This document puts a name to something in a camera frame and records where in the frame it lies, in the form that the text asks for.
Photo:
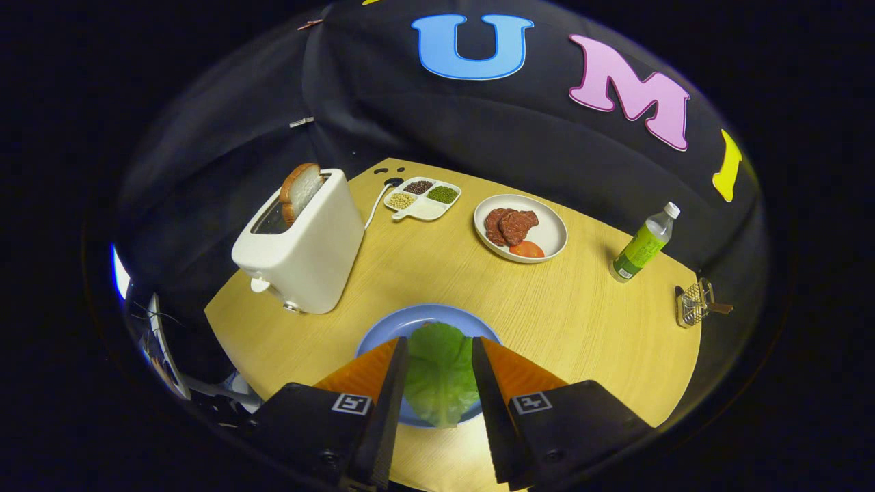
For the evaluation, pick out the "white divided dish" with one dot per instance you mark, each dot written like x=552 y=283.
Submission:
x=427 y=208

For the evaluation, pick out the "round white plate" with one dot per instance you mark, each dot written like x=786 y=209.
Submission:
x=550 y=232

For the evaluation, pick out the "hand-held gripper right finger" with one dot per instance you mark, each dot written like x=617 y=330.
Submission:
x=492 y=410

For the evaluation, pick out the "blue plate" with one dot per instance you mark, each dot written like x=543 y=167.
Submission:
x=424 y=316

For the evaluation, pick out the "pink clip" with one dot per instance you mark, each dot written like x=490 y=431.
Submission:
x=309 y=24

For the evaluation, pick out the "green lettuce leaf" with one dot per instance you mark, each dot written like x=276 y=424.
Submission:
x=441 y=376

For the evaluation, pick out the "yellow beans pile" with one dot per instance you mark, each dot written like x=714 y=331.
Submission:
x=401 y=200

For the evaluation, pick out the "tomato slice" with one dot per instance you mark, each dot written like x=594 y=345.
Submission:
x=526 y=249

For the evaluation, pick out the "dark red beans pile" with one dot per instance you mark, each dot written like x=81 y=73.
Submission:
x=418 y=186

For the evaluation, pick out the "white toaster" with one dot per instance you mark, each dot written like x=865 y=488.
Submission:
x=307 y=253

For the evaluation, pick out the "black backdrop cloth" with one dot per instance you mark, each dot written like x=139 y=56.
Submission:
x=478 y=130

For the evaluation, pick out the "green label plastic bottle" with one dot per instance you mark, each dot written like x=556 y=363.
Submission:
x=639 y=249

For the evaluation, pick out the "green beans pile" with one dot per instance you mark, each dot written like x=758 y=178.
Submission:
x=443 y=195

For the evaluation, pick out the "bread slice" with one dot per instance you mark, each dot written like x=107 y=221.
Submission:
x=301 y=190

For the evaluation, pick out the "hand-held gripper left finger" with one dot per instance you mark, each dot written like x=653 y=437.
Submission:
x=386 y=410

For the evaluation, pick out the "white clip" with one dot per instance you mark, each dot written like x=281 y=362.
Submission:
x=301 y=122

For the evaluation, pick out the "brown meat slice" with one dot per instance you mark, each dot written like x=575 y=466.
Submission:
x=518 y=225
x=492 y=227

